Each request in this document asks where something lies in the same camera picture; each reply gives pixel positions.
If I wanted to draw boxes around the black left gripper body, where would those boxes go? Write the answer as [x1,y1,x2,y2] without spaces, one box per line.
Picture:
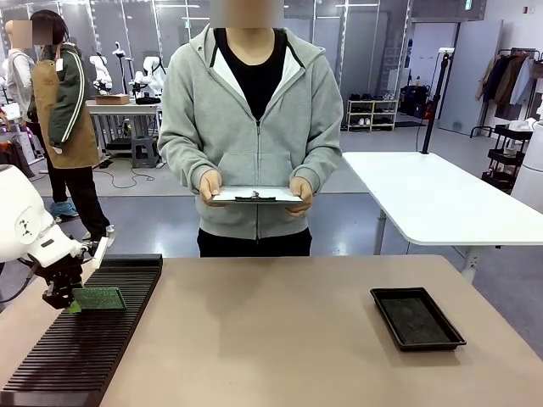
[38,254,85,294]

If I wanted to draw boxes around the green PCB board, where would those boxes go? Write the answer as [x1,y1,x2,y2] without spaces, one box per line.
[71,287,128,313]

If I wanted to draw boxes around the clipboard with white paper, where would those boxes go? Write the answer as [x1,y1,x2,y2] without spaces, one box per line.
[210,186,305,208]

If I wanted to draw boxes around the gray-sleeved left forearm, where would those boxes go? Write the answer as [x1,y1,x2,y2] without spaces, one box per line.
[292,135,344,195]

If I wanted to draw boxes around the gray-sleeved right forearm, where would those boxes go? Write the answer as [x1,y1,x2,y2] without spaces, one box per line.
[157,131,221,192]

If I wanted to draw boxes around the black slotted PCB rack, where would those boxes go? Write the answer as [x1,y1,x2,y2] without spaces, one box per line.
[0,253,165,407]

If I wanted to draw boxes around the person's right hand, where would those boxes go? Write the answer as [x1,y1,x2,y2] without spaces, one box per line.
[199,169,223,205]

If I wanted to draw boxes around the person's left hand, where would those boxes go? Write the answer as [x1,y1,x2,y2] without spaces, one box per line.
[287,176,316,218]

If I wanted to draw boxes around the gray step stool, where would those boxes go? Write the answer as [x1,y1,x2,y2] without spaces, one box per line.
[130,135,160,169]

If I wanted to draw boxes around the person in brown apron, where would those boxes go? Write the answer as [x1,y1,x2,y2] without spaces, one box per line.
[26,9,115,241]

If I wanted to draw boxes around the white background work table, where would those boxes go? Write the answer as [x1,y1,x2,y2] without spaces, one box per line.
[85,98,165,152]

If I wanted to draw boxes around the cardboard box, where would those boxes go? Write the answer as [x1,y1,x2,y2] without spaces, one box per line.
[94,93,131,106]

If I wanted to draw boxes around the person in gray hoodie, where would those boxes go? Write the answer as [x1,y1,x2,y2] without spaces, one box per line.
[156,23,344,259]

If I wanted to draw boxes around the dark foam pad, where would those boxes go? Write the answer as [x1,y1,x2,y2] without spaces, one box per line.
[378,296,453,346]

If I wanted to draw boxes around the wooden shoe rack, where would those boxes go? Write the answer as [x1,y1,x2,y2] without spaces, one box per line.
[346,98,400,132]

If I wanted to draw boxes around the white side table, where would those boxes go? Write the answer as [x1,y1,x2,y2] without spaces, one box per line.
[341,150,543,272]

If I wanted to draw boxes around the black plastic tray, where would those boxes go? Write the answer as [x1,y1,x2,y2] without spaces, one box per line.
[369,287,467,354]

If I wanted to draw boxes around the black equipment cases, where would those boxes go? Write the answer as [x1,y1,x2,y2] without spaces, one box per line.
[398,83,430,119]

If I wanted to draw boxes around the black utility cart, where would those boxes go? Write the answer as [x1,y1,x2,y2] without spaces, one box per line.
[480,123,534,194]

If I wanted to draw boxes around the white cylindrical appliance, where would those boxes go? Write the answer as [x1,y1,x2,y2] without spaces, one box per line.
[510,120,543,209]

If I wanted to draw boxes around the coat rack with coats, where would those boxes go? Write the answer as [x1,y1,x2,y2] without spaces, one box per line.
[474,47,543,120]

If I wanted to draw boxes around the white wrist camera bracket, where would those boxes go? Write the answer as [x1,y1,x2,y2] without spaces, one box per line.
[87,236,116,269]

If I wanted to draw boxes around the black floor cable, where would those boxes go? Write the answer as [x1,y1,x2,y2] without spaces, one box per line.
[93,159,165,190]

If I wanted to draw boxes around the black pole with camera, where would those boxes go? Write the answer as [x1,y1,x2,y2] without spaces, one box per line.
[421,47,456,155]

